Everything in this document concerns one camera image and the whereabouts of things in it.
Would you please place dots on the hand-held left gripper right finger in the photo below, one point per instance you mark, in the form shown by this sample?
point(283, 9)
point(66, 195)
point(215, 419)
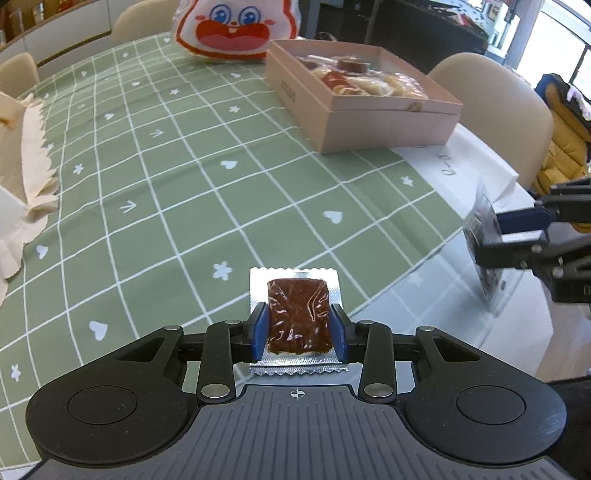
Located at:
point(336, 333)

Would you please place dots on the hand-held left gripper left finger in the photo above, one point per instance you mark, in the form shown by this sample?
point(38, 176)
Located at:
point(259, 333)

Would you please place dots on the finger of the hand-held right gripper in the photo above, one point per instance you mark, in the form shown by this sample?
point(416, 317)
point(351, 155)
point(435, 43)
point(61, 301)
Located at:
point(521, 220)
point(508, 254)

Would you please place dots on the grey silver packet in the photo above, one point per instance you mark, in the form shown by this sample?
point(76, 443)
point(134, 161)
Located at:
point(485, 216)

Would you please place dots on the brown candy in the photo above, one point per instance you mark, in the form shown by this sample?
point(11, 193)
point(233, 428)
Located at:
point(299, 314)

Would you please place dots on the round bread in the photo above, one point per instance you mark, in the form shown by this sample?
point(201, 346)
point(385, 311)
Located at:
point(406, 87)

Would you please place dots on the pink cardboard box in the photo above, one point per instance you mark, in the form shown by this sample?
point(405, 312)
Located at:
point(369, 129)

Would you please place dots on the small brown packet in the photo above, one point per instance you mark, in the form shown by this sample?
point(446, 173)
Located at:
point(352, 64)

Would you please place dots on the red-brown printed packet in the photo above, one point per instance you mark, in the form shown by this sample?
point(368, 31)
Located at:
point(332, 81)

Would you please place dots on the yellow and blue jacket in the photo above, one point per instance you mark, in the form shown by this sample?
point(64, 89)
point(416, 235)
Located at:
point(563, 138)

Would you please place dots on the beige chair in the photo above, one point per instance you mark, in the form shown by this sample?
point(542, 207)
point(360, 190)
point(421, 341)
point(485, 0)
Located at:
point(16, 76)
point(498, 101)
point(143, 18)

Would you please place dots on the green checked tablecloth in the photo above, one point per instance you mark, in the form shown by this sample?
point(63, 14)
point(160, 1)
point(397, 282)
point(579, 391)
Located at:
point(138, 184)

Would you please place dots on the black cabinet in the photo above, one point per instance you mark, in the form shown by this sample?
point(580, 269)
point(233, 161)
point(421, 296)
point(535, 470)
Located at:
point(415, 27)

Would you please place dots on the black water dispenser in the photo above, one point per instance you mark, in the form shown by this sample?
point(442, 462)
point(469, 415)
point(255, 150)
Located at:
point(332, 18)

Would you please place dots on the white printed paper bag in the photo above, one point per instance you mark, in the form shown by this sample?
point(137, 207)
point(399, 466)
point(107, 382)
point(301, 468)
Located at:
point(9, 202)

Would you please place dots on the red and white rabbit bag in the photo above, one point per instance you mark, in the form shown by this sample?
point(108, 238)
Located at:
point(231, 41)

